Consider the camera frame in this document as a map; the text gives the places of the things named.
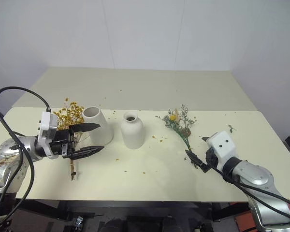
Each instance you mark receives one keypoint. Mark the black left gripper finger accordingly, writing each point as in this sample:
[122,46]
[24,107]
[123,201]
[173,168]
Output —
[85,127]
[87,151]

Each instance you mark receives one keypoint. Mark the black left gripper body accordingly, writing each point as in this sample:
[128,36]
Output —
[60,145]

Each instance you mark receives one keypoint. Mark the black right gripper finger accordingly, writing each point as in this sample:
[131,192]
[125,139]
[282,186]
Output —
[195,158]
[205,139]

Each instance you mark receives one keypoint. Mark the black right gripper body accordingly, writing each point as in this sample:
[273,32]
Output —
[211,158]

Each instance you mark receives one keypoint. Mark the dried yellow flower bunch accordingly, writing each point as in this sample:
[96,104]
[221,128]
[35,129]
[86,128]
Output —
[67,116]

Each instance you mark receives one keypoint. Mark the green bouquet with yellow ball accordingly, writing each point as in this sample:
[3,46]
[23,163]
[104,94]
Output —
[180,125]

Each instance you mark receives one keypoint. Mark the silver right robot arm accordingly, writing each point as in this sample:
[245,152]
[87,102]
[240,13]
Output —
[261,178]

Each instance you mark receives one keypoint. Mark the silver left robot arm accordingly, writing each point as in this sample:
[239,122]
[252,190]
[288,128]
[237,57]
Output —
[12,154]

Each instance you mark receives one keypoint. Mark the white conical ceramic vase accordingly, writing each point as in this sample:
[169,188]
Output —
[100,130]

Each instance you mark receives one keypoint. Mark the white bottle-shaped ceramic vase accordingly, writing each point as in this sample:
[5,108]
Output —
[133,133]

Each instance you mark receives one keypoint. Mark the small green sprig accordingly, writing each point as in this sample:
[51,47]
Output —
[231,128]

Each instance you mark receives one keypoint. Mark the yellow petal crumbs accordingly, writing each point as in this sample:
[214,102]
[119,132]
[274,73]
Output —
[161,139]

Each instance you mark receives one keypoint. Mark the orange red object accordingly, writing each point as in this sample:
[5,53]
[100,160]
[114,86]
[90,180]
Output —
[242,216]

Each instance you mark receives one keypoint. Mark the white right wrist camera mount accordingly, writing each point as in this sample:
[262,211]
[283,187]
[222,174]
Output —
[222,145]

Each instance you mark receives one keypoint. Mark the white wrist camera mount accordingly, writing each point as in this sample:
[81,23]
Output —
[46,125]
[222,145]

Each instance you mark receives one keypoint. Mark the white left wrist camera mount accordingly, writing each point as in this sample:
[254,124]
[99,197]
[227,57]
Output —
[46,125]

